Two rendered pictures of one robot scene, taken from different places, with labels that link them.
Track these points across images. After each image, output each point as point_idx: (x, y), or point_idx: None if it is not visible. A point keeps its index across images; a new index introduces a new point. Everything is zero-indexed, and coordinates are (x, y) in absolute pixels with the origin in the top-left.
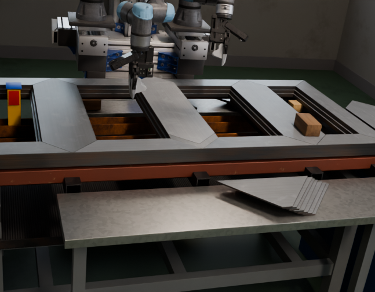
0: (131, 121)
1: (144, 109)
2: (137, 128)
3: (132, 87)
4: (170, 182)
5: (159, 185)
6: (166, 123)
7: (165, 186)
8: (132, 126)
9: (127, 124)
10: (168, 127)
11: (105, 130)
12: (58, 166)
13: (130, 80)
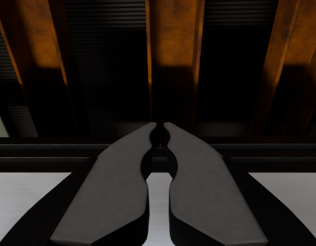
0: (306, 99)
1: (224, 145)
2: (261, 104)
3: (73, 171)
4: (147, 119)
5: (139, 100)
6: (37, 184)
7: (134, 108)
8: (267, 94)
9: (274, 82)
10: (0, 182)
11: (283, 14)
12: None
13: (169, 195)
